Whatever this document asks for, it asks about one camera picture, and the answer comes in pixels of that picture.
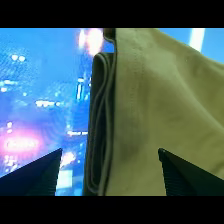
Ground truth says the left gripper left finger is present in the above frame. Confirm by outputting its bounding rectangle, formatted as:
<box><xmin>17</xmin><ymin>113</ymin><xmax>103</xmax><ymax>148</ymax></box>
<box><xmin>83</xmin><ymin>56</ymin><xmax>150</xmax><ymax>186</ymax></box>
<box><xmin>0</xmin><ymin>147</ymin><xmax>64</xmax><ymax>197</ymax></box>

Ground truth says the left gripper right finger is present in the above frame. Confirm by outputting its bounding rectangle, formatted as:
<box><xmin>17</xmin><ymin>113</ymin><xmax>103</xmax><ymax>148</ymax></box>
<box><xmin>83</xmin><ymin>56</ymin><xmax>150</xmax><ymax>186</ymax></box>
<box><xmin>157</xmin><ymin>147</ymin><xmax>224</xmax><ymax>197</ymax></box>

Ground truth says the brown garment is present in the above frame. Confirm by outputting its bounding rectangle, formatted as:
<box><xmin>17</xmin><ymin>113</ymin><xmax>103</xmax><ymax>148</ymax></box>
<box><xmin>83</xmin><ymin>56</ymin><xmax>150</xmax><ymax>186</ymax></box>
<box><xmin>82</xmin><ymin>28</ymin><xmax>224</xmax><ymax>197</ymax></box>

